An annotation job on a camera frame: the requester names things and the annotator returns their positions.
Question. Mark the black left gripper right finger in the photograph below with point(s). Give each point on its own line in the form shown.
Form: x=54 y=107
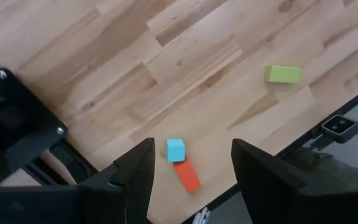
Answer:
x=291 y=205

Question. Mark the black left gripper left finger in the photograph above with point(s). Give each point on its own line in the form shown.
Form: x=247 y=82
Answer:
x=73 y=208

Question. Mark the orange rectangular block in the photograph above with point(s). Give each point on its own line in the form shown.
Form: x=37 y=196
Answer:
x=187 y=177

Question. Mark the blue cube block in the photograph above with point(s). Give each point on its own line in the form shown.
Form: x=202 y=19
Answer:
x=175 y=151

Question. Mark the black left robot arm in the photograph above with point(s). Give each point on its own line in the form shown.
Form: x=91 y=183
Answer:
x=17 y=124

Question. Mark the green rectangular block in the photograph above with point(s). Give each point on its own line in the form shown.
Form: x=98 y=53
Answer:
x=283 y=74

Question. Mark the black table-level camera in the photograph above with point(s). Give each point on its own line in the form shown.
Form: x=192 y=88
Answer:
x=340 y=126

